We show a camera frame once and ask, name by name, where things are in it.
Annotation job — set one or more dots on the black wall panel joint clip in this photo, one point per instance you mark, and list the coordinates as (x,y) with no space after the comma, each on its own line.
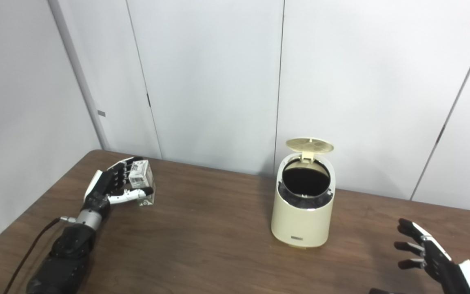
(148,100)

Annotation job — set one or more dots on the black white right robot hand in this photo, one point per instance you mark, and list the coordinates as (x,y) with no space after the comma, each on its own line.
(449,273)

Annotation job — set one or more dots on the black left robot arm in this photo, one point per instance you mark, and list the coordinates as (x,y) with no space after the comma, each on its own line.
(69,253)

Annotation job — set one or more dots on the cream-colored round bin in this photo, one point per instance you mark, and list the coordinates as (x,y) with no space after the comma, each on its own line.
(302,222)

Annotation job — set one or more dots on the small green white milk carton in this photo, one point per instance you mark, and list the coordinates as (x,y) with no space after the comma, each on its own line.
(142,173)

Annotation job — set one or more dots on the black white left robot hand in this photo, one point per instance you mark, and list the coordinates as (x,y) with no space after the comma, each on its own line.
(102,190)

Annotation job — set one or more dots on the cream round bin lid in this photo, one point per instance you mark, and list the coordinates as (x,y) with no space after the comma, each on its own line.
(309,145)

